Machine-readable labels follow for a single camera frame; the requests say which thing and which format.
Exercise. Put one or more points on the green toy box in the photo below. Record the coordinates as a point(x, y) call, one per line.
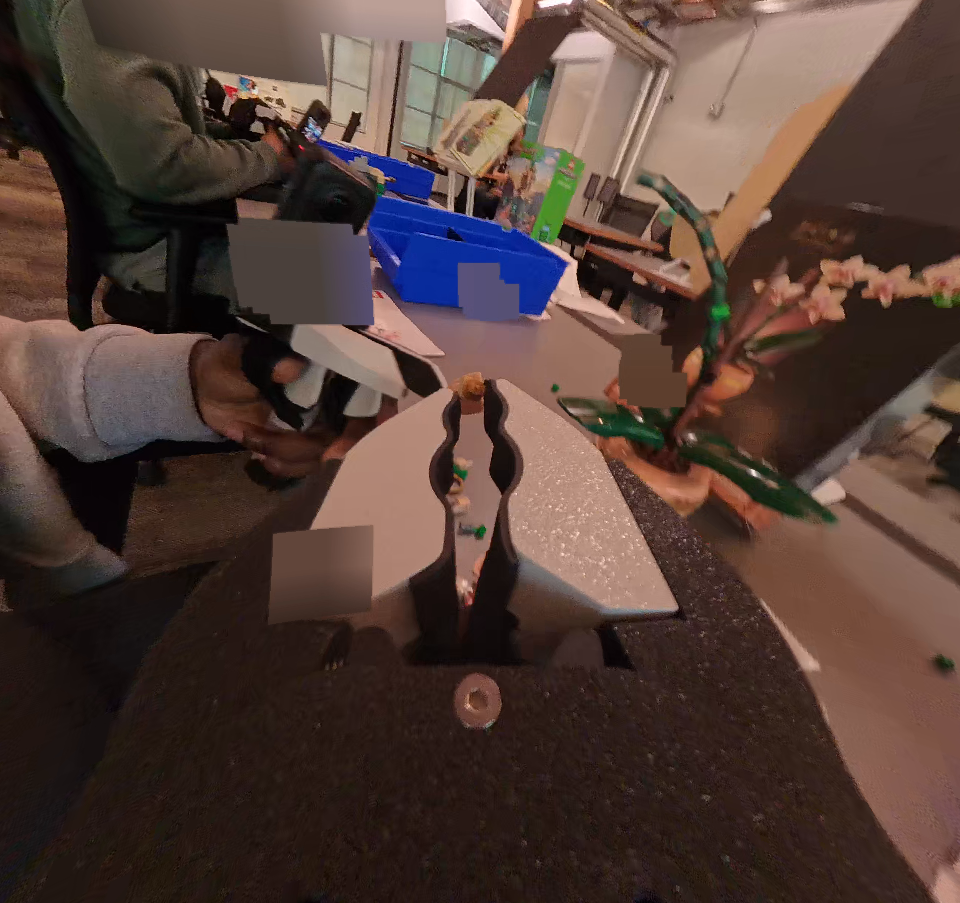
point(551, 190)

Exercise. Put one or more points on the hanging black panel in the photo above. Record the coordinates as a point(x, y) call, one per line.
point(525, 67)

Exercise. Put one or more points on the person's left forearm grey sleeve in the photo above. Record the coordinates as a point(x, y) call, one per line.
point(97, 385)

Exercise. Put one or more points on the green and blue toy piece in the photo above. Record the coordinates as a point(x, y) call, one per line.
point(474, 530)

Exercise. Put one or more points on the toy brick orchid plant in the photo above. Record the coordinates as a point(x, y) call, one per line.
point(697, 460)

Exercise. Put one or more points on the wooden background table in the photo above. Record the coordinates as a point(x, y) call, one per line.
point(637, 254)

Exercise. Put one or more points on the small blue plastic bin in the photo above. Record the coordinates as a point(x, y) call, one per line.
point(397, 172)

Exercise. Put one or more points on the white crumpled paper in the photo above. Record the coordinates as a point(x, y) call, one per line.
point(592, 310)

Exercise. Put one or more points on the small tan toy brick piece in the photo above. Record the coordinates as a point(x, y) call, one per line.
point(471, 389)

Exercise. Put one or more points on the large blue plastic bin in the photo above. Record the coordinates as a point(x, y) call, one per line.
point(435, 258)

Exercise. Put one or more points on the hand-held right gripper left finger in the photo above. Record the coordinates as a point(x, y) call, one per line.
point(375, 483)

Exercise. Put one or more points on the building instruction booklet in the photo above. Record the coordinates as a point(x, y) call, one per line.
point(480, 134)

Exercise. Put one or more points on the white and green toy piece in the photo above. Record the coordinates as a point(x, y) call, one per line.
point(461, 469)

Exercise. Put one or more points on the white paper with red print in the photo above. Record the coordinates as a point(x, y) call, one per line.
point(405, 329)

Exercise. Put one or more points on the black office chair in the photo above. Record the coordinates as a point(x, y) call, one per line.
point(75, 258)

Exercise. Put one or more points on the grey desk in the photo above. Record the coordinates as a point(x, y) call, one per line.
point(525, 348)

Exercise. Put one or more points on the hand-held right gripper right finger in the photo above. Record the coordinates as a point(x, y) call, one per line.
point(574, 513)

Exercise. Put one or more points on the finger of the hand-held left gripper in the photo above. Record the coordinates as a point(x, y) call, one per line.
point(360, 355)

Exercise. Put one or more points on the silver ventilation duct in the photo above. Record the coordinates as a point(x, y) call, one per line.
point(622, 25)

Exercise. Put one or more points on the large black box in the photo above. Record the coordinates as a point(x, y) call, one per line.
point(885, 168)

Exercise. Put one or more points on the person's left hand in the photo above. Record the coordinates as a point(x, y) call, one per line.
point(225, 393)

